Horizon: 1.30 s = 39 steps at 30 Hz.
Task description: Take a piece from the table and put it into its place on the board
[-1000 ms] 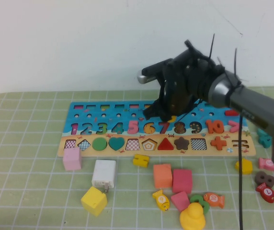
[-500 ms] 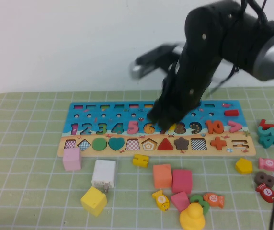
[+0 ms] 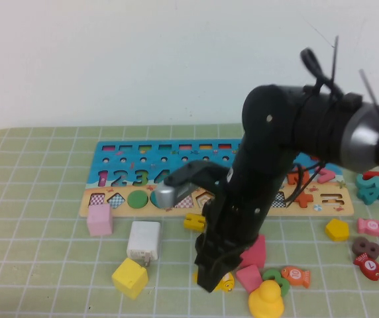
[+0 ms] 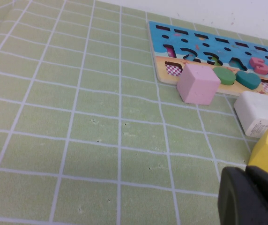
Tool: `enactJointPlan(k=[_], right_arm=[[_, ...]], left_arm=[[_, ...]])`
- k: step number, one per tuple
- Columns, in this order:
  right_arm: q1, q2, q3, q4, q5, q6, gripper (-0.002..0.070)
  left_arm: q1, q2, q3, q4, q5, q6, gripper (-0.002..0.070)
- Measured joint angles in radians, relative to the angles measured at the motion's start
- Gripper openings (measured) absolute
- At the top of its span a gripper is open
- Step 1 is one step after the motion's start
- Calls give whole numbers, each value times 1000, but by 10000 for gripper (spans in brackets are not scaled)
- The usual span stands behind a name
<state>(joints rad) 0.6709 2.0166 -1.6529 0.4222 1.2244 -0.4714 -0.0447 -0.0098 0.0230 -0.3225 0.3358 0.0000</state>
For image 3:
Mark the red toy fish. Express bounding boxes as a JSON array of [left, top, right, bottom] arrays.
[[353, 253, 379, 282]]

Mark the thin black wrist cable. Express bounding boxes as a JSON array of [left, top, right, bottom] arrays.
[[282, 162, 325, 209]]

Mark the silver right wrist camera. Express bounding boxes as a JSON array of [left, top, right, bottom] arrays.
[[151, 160, 230, 210]]

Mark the brown number eight piece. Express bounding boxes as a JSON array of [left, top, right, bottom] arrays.
[[351, 237, 379, 259]]

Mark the orange number ten piece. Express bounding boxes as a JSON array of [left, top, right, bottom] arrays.
[[285, 164, 311, 186]]

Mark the orange plus sign piece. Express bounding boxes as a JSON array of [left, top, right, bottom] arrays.
[[290, 190, 315, 208]]

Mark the teal number four piece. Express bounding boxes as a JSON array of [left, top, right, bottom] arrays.
[[356, 185, 379, 206]]

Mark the white plug charger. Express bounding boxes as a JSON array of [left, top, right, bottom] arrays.
[[126, 221, 162, 268]]

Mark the pink greater-than sign piece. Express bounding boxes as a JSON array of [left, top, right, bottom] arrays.
[[317, 167, 337, 184]]

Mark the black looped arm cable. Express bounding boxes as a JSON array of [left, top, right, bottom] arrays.
[[299, 48, 346, 100]]

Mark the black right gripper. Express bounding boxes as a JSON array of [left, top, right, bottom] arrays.
[[194, 185, 276, 293]]

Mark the yellow pentagon piece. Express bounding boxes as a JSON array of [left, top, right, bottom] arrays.
[[324, 218, 351, 242]]

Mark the pink toy fish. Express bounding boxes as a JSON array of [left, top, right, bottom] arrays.
[[356, 217, 379, 237]]

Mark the red wooden block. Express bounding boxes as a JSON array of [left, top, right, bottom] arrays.
[[239, 234, 267, 269]]

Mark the yellow toy fish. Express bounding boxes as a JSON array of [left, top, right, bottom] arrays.
[[215, 271, 236, 293]]

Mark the yellow rubber duck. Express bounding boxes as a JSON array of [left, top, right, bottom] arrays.
[[248, 280, 286, 318]]

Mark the green number three piece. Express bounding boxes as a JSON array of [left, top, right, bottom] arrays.
[[261, 268, 291, 297]]

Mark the blue wooden puzzle board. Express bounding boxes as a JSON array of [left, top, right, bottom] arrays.
[[79, 140, 355, 218]]

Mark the pink wooden cube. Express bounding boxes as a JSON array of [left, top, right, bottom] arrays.
[[86, 203, 115, 237]]

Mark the yellow wooden cube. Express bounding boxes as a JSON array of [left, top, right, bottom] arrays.
[[111, 257, 150, 299]]

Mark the teal number two piece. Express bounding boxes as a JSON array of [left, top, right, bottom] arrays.
[[354, 174, 379, 196]]

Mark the green circle piece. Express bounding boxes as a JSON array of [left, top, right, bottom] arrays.
[[127, 190, 150, 209]]

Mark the black zip tie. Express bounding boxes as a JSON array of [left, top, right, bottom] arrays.
[[358, 68, 379, 107], [330, 35, 340, 87]]

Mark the yellow equals sign piece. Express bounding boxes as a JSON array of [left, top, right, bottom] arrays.
[[183, 213, 207, 232]]

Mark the pink trapezoid piece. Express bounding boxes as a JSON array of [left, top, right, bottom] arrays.
[[235, 264, 264, 294]]

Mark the orange toy fish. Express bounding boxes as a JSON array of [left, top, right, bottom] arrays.
[[280, 266, 311, 289]]

